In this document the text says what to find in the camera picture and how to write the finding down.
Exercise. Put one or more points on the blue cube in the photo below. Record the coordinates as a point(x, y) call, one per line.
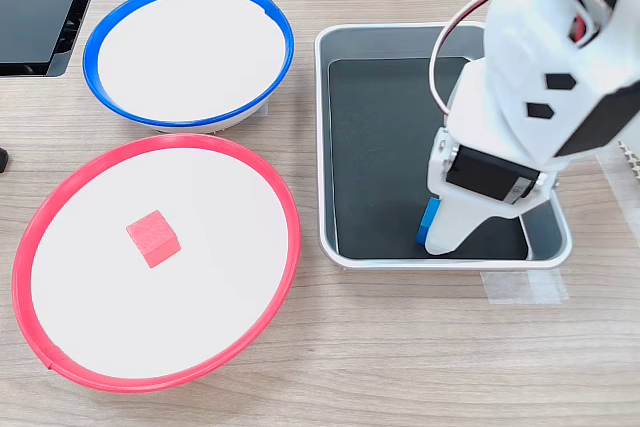
point(428, 222)

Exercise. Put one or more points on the red cube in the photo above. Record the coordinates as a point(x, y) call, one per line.
point(152, 239)

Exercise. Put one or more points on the black tray mat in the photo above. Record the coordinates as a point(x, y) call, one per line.
point(380, 147)

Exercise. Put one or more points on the steel tray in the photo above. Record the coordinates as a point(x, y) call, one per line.
point(400, 39)

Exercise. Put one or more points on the clear tape strip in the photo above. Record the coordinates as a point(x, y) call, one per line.
point(525, 287)

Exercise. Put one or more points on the clear tape sheet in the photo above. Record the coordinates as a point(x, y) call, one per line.
point(620, 197)

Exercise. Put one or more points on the white plate with red rim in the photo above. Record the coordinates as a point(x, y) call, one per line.
point(200, 307)

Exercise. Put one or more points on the white plate with blue rim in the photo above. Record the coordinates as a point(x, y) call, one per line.
point(190, 52)

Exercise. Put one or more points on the small black object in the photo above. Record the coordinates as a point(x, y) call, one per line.
point(3, 159)

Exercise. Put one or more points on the black device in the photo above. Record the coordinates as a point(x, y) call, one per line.
point(35, 12)

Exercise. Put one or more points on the pale perforated base plate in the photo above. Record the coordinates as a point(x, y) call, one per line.
point(632, 162)

